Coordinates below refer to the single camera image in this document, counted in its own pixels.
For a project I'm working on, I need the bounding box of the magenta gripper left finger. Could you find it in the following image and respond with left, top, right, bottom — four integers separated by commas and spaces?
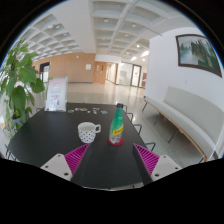
42, 144, 89, 181

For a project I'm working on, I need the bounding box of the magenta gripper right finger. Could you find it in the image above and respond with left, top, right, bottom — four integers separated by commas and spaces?
133, 144, 181, 185

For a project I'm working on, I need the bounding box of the green plastic bottle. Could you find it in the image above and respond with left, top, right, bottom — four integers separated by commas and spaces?
109, 103, 124, 143

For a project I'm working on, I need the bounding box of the red round coaster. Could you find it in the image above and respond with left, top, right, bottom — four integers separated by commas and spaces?
107, 137, 124, 147

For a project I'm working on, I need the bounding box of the white polka dot mug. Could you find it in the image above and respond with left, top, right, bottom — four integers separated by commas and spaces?
78, 122, 101, 143

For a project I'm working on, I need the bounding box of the acrylic sign stand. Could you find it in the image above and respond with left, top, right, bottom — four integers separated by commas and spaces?
45, 77, 67, 112

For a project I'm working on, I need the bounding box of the white long bench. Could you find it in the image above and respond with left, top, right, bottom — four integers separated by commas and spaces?
144, 86, 224, 160

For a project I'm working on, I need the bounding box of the green leafy potted plant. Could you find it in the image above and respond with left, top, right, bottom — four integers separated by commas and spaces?
0, 39, 45, 137

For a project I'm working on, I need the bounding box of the framed landscape painting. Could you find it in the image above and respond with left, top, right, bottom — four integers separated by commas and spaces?
176, 34, 222, 77

